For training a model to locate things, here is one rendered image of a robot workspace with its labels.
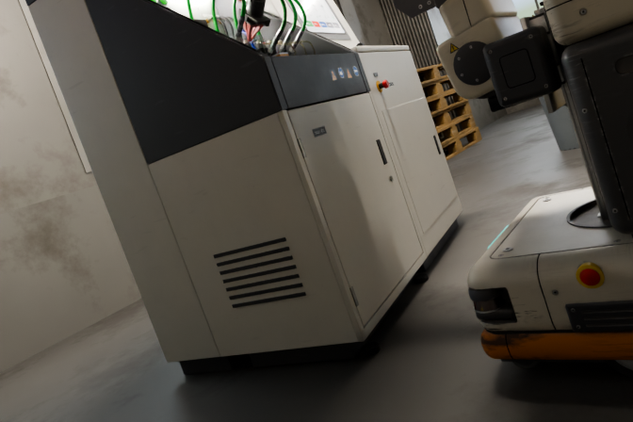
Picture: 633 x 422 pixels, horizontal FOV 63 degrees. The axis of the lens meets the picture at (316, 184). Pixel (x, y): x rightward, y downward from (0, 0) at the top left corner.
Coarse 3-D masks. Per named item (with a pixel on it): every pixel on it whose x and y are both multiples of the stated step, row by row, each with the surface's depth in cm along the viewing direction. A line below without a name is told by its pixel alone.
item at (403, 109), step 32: (352, 32) 276; (384, 64) 228; (384, 96) 218; (416, 96) 255; (384, 128) 209; (416, 128) 242; (416, 160) 231; (416, 192) 221; (448, 192) 259; (416, 224) 212; (448, 224) 247
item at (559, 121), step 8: (544, 104) 376; (544, 112) 385; (560, 112) 366; (568, 112) 363; (552, 120) 376; (560, 120) 369; (568, 120) 365; (552, 128) 382; (560, 128) 372; (568, 128) 367; (560, 136) 375; (568, 136) 369; (560, 144) 379; (568, 144) 372; (576, 144) 367
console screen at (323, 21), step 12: (300, 0) 242; (312, 0) 253; (324, 0) 266; (300, 12) 235; (312, 12) 245; (324, 12) 258; (300, 24) 229; (312, 24) 238; (324, 24) 250; (336, 24) 262; (324, 36) 243; (336, 36) 255; (348, 36) 267
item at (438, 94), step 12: (420, 72) 568; (432, 72) 576; (432, 84) 571; (432, 96) 564; (444, 96) 584; (456, 96) 624; (432, 108) 581; (444, 108) 578; (456, 108) 636; (468, 108) 631; (444, 120) 579; (456, 120) 600; (468, 120) 628; (444, 132) 585; (456, 132) 587; (468, 132) 610; (444, 144) 554; (456, 144) 579; (468, 144) 610
